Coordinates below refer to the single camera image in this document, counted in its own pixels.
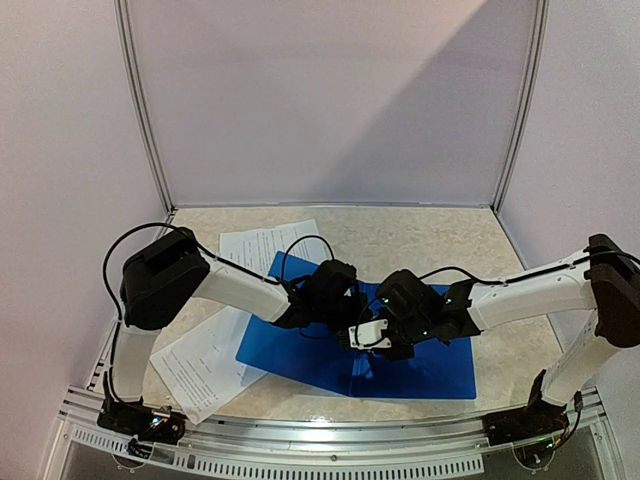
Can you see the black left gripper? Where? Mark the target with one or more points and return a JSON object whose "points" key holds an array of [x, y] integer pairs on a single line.
{"points": [[360, 306]]}

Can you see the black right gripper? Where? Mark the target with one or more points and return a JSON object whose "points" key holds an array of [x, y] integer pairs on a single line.
{"points": [[396, 347]]}

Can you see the blue plastic folder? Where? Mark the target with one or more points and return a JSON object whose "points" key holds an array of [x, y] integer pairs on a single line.
{"points": [[435, 372]]}

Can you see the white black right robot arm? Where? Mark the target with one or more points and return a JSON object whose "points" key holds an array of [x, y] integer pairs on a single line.
{"points": [[601, 279]]}

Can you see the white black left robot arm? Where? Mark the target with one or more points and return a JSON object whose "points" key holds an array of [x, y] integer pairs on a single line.
{"points": [[160, 279]]}

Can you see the far white printed paper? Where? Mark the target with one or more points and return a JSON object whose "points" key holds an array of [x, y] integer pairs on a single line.
{"points": [[256, 249]]}

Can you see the white printed paper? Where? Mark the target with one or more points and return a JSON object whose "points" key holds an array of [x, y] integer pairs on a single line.
{"points": [[256, 249], [200, 368]]}

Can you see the near white printed paper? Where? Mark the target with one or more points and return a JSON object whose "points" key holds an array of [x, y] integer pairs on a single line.
{"points": [[200, 368]]}

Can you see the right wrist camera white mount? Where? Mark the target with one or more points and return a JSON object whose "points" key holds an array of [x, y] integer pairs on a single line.
{"points": [[368, 336]]}

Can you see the aluminium front rail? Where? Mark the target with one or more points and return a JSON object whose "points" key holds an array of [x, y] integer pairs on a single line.
{"points": [[237, 448]]}

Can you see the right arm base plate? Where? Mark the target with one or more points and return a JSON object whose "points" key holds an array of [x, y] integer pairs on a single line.
{"points": [[538, 419]]}

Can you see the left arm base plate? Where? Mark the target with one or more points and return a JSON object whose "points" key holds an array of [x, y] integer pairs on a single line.
{"points": [[158, 425]]}

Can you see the right aluminium frame post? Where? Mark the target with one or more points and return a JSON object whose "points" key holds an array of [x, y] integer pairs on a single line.
{"points": [[525, 98]]}

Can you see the aluminium frame post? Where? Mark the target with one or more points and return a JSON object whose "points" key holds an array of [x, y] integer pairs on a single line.
{"points": [[124, 23], [525, 98]]}

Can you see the left aluminium frame post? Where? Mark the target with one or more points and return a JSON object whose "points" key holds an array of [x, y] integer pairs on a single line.
{"points": [[124, 23]]}

